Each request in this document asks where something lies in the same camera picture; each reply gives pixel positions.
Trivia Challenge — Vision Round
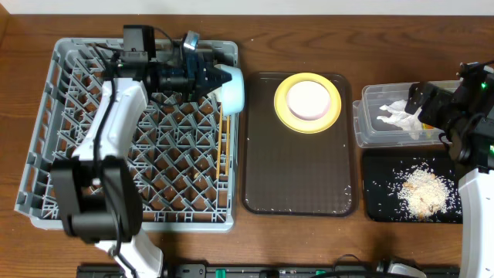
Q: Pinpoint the clear plastic bin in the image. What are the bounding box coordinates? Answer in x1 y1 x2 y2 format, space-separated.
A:
353 83 441 148

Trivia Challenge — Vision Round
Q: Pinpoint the light blue bowl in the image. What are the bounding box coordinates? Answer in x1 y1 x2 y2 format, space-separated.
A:
212 64 245 117

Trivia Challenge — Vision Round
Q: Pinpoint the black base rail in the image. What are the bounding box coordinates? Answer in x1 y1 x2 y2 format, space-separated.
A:
76 263 462 278

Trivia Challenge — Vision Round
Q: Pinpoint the black plastic tray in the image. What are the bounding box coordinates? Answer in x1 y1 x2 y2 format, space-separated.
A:
362 149 462 224

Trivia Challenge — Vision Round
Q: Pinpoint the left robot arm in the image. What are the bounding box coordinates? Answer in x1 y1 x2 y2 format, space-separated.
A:
50 25 245 277

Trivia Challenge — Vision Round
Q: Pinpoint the green yellow snack wrapper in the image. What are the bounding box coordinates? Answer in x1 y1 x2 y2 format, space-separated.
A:
421 123 438 131

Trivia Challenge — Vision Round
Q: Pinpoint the yellow plate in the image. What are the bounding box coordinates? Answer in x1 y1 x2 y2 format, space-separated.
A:
274 73 343 134

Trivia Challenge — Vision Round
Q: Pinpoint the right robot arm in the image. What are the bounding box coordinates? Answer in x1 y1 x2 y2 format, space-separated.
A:
404 61 493 277

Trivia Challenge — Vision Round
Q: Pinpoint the dark brown serving tray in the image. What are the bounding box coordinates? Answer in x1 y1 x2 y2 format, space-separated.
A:
241 73 358 217

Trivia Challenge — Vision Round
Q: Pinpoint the pink small plate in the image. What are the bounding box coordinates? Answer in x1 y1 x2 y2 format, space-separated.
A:
286 81 331 120

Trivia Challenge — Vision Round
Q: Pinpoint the grey plastic dishwasher rack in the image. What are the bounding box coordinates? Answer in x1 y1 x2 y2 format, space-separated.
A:
15 38 239 232

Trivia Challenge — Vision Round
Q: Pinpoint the leftover rice pile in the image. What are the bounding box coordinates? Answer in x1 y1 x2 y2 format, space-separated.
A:
376 161 462 221

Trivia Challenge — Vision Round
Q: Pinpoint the white tissue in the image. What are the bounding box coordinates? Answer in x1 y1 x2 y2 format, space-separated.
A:
377 100 422 140

